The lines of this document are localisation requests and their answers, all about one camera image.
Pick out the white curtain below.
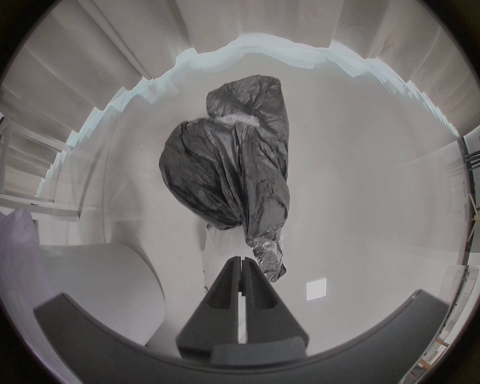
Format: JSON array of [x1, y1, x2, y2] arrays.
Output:
[[94, 0, 466, 137], [0, 0, 154, 203]]

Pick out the white chair dark grey seat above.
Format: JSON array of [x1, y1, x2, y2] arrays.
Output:
[[0, 116, 81, 223]]

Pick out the black plastic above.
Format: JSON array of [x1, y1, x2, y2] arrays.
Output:
[[158, 75, 291, 283]]

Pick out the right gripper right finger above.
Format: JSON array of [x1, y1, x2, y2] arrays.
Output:
[[242, 256, 309, 354]]

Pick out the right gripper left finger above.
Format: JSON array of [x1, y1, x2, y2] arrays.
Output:
[[176, 256, 241, 361]]

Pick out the white trash bin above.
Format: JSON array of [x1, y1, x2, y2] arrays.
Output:
[[37, 242, 166, 347]]

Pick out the purple plastic bag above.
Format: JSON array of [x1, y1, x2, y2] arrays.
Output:
[[0, 208, 55, 301]]

